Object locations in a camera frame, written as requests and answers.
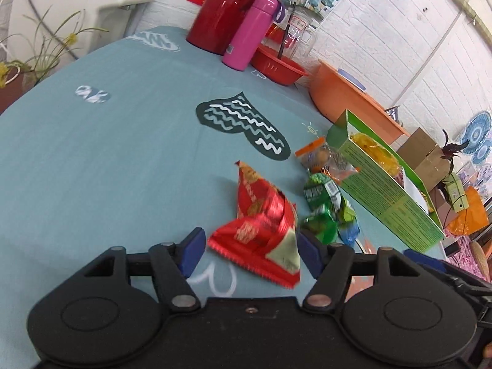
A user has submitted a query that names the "pink water bottle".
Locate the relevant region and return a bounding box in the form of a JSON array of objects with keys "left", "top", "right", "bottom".
[{"left": 223, "top": 0, "right": 287, "bottom": 72}]

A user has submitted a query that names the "yellow snack packet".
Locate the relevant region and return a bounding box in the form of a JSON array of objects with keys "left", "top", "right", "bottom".
[{"left": 350, "top": 133, "right": 401, "bottom": 175}]

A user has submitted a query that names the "pink floral cloth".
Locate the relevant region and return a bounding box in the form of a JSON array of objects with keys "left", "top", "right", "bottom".
[{"left": 448, "top": 234, "right": 485, "bottom": 277}]

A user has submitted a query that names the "medium blue paper fan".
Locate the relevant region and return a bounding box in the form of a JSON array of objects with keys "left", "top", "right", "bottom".
[{"left": 471, "top": 138, "right": 492, "bottom": 164}]

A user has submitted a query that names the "clear glass jar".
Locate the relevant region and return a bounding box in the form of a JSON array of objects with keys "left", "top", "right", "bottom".
[{"left": 280, "top": 6, "right": 319, "bottom": 60}]

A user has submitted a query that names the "red thermos jug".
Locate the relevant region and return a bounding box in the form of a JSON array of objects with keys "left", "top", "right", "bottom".
[{"left": 186, "top": 0, "right": 273, "bottom": 55}]

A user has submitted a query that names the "plant with yellow flowers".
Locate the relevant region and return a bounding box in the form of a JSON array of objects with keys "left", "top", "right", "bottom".
[{"left": 0, "top": 6, "right": 110, "bottom": 85}]

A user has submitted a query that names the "red snack packet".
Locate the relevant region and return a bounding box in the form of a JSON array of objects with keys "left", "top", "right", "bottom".
[{"left": 208, "top": 161, "right": 302, "bottom": 289}]

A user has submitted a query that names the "green wrapped pipe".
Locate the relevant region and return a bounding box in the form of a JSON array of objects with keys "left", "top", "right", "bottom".
[{"left": 423, "top": 0, "right": 492, "bottom": 47}]

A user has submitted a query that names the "orange clear snack packet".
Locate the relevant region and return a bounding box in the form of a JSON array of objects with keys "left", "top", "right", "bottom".
[{"left": 295, "top": 137, "right": 362, "bottom": 183}]

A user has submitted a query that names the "dark green snack packet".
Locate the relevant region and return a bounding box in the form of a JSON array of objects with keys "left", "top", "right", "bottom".
[
  {"left": 301, "top": 205, "right": 339, "bottom": 244},
  {"left": 304, "top": 173, "right": 343, "bottom": 213}
]

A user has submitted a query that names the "round tin with blue lid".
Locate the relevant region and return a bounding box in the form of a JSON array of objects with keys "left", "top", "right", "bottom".
[{"left": 336, "top": 68, "right": 367, "bottom": 92}]

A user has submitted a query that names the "small brown cardboard box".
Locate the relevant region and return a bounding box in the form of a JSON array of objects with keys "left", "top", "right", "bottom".
[{"left": 432, "top": 188, "right": 456, "bottom": 227}]

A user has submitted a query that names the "dark red plant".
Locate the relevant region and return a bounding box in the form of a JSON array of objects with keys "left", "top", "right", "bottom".
[{"left": 441, "top": 130, "right": 471, "bottom": 162}]

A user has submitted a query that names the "orange plastic basin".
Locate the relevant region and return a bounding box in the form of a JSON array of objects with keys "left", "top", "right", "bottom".
[{"left": 308, "top": 60, "right": 411, "bottom": 139}]

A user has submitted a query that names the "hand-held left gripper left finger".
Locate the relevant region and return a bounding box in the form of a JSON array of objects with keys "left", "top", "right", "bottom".
[{"left": 82, "top": 228, "right": 206, "bottom": 313}]

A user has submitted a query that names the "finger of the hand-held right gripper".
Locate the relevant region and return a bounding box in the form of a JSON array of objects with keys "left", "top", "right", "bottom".
[{"left": 403, "top": 249, "right": 450, "bottom": 273}]

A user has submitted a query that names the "green shoe box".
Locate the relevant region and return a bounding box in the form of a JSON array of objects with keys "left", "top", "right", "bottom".
[{"left": 442, "top": 173, "right": 467, "bottom": 213}]

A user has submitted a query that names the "large blue paper fan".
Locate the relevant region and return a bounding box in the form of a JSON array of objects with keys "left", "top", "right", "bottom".
[{"left": 457, "top": 111, "right": 492, "bottom": 149}]

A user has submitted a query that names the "teal printed tablecloth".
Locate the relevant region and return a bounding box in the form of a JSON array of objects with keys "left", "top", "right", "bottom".
[{"left": 0, "top": 26, "right": 446, "bottom": 369}]

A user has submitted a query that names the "large brown cardboard box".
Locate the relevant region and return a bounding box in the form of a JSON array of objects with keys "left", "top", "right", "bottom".
[{"left": 396, "top": 127, "right": 454, "bottom": 193}]

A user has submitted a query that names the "straw cushion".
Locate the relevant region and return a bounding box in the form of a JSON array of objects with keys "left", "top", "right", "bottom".
[{"left": 471, "top": 240, "right": 492, "bottom": 281}]

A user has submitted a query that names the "green cardboard box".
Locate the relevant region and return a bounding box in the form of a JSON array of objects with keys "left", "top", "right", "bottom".
[{"left": 326, "top": 109, "right": 446, "bottom": 253}]

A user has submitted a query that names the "orange plastic bag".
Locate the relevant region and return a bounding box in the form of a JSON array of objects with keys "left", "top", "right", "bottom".
[{"left": 448, "top": 186, "right": 490, "bottom": 237}]

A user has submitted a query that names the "metal bowl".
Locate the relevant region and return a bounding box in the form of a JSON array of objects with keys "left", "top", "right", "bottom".
[{"left": 384, "top": 105, "right": 404, "bottom": 125}]

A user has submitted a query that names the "light green snack packet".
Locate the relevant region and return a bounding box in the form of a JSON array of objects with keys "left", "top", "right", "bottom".
[{"left": 337, "top": 199, "right": 361, "bottom": 247}]

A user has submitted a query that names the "white wall conduit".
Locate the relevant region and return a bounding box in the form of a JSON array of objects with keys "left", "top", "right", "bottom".
[{"left": 400, "top": 8, "right": 462, "bottom": 101}]

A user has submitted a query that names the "red plastic basket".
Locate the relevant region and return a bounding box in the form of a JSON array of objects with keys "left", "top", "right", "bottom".
[{"left": 251, "top": 44, "right": 309, "bottom": 87}]

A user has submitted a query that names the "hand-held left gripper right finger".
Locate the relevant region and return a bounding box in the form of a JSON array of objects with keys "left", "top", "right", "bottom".
[{"left": 298, "top": 230, "right": 421, "bottom": 312}]

